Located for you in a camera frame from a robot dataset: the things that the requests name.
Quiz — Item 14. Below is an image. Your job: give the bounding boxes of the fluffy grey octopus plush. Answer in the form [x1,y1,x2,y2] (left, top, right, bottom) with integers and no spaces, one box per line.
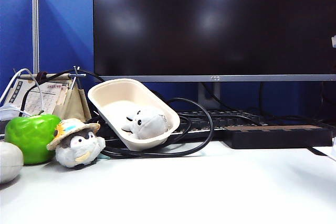
[121,107,170,140]

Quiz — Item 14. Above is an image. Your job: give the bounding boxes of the black box with brown top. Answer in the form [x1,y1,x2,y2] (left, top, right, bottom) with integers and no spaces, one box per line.
[222,124,333,149]

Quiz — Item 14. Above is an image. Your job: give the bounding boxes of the grey monitor stand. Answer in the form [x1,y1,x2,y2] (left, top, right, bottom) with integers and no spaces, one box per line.
[197,81,221,111]

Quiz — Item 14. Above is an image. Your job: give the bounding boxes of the black computer monitor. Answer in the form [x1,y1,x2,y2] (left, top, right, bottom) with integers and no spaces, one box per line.
[93,0,336,82]

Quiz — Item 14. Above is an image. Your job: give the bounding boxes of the beige canvas desk calendar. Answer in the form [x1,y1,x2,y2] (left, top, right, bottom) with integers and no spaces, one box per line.
[7,66,92,124]

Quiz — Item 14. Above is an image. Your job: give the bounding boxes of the penguin plush with straw hat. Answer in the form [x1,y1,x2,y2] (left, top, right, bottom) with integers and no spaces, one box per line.
[46,118,106,170]

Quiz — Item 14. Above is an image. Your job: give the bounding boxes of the green apple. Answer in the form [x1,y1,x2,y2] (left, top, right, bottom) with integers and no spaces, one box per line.
[4,113,61,165]

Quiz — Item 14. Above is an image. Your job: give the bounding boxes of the white charger block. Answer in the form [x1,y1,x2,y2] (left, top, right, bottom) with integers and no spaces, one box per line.
[0,104,31,127]

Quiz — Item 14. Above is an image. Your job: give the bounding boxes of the white rounded pebble object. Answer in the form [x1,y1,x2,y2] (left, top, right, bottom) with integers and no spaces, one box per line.
[0,142,24,184]

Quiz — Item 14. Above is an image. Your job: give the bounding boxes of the thick black cable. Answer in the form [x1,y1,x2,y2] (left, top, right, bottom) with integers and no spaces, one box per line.
[101,97,214,159]

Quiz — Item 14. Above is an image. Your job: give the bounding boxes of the thin black cable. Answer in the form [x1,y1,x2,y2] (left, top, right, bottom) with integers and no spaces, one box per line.
[19,69,106,116]

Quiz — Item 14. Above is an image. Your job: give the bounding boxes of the white cable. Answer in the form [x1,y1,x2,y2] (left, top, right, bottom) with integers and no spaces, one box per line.
[0,68,44,114]

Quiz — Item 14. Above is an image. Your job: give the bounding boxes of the aluminium partition frame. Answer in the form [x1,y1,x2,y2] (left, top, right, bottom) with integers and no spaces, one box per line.
[19,0,94,74]

